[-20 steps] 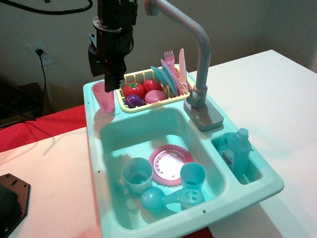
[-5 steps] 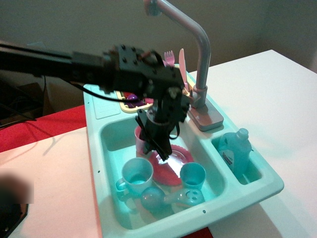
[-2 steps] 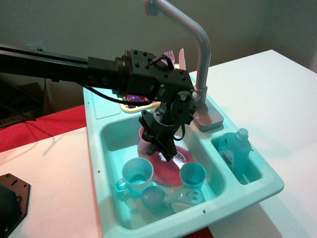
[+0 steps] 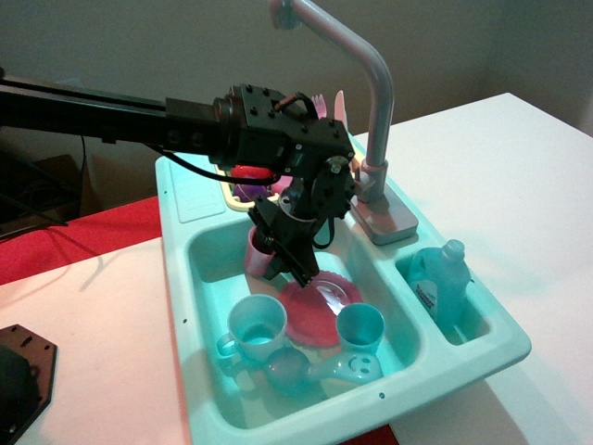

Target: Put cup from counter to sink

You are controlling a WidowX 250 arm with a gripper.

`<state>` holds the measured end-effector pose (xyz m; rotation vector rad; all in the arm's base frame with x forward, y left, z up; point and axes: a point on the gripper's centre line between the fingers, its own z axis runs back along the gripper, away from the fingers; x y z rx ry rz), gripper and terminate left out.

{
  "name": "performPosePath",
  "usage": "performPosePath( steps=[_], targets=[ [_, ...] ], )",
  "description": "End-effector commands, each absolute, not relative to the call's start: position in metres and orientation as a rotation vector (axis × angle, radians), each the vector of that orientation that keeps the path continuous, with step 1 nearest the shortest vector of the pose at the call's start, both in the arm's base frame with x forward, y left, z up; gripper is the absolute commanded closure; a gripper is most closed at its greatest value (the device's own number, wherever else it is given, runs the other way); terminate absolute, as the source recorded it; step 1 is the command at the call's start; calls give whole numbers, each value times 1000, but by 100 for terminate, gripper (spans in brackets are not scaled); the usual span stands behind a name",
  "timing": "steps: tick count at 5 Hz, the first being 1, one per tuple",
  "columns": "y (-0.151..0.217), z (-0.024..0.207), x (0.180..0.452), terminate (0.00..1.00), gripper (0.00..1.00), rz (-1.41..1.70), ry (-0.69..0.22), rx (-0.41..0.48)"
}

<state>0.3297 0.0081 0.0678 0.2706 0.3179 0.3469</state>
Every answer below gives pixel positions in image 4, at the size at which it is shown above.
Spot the purple toy eggplant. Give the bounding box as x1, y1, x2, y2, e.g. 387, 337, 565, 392
233, 184, 272, 203

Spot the teal plastic cup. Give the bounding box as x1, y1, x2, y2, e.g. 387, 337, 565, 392
335, 302, 385, 354

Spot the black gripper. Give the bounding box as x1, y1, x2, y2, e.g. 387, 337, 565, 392
247, 196, 334, 287

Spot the teal soap bottle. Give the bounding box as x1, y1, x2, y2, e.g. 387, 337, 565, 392
407, 239, 471, 331

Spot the pink toy plate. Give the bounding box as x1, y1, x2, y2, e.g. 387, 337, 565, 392
279, 271, 362, 348

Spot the teal toy sink unit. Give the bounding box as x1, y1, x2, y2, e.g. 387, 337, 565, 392
156, 159, 531, 444

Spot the grey pink toy faucet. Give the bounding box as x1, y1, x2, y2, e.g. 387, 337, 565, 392
268, 1, 418, 246

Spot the pink toy bowl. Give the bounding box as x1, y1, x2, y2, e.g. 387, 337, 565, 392
271, 176, 293, 195

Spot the light blue mug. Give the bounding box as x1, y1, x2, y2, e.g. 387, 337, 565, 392
216, 294, 287, 364

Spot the pink toy fork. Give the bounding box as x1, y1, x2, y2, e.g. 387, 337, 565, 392
311, 94, 327, 120

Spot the yellow dish rack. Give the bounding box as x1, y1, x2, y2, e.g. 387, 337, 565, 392
221, 149, 364, 212

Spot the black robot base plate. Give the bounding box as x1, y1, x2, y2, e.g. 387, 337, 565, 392
1, 324, 57, 444

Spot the black power cable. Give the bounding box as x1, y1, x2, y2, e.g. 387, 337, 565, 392
45, 133, 101, 261

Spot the red cloth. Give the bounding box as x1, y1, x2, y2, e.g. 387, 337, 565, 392
1, 197, 161, 285

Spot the pink toy knife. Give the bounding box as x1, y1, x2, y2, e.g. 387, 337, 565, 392
334, 90, 358, 172

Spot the teal smiley ladle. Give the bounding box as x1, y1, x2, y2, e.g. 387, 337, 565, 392
263, 348, 384, 396

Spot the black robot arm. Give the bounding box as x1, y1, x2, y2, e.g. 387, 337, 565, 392
1, 76, 355, 286

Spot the black coiled robot cable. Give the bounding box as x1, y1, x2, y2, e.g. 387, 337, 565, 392
143, 143, 279, 184

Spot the pink plastic cup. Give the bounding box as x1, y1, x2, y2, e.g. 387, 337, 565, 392
244, 227, 276, 280

